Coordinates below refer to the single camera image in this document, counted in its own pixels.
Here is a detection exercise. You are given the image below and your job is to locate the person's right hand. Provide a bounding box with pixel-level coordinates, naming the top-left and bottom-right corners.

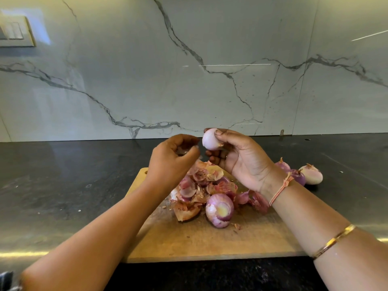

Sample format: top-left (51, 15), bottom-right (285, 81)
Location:
top-left (204, 128), bottom-right (287, 194)

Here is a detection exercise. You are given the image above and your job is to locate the black white plaid sleeve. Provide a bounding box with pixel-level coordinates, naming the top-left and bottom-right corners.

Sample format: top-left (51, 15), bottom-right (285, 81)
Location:
top-left (0, 271), bottom-right (22, 291)

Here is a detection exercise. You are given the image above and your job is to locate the pile of onion peels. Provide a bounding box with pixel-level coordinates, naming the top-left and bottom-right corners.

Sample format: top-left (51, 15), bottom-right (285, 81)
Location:
top-left (169, 160), bottom-right (271, 223)

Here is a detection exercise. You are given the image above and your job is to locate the brownish red onion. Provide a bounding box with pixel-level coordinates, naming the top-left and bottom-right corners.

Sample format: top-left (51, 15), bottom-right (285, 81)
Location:
top-left (299, 163), bottom-right (324, 186)

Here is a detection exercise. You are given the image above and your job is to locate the white wall switch plate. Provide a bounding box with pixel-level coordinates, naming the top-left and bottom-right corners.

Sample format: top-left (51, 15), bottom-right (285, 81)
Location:
top-left (0, 15), bottom-right (36, 49)

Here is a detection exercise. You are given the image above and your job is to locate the person's left forearm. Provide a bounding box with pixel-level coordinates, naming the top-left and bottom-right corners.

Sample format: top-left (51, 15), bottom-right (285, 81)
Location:
top-left (21, 185), bottom-right (166, 291)

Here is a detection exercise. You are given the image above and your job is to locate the person's left hand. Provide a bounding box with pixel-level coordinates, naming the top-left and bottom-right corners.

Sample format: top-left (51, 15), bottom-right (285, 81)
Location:
top-left (145, 134), bottom-right (201, 196)

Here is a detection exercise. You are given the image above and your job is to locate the small red onion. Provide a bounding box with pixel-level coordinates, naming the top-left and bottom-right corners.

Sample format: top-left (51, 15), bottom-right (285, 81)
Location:
top-left (276, 157), bottom-right (292, 173)

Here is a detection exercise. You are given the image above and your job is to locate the person's right forearm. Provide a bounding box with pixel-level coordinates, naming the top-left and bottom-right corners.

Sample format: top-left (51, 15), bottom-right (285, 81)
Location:
top-left (270, 179), bottom-right (388, 291)

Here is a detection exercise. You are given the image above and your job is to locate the wooden cutting board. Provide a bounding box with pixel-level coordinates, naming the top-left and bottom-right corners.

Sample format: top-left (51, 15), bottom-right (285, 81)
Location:
top-left (124, 163), bottom-right (307, 264)

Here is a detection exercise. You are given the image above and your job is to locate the orange thread bracelet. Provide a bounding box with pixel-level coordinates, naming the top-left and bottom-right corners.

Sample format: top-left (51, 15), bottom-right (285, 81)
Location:
top-left (269, 174), bottom-right (295, 207)

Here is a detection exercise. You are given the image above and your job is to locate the red onion with pale patch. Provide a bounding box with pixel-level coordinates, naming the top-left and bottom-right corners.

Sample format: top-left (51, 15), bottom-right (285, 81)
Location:
top-left (205, 192), bottom-right (235, 229)

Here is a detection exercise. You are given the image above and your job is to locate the gold bangle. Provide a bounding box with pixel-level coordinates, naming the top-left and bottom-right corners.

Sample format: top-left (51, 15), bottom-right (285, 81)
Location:
top-left (311, 224), bottom-right (356, 259)

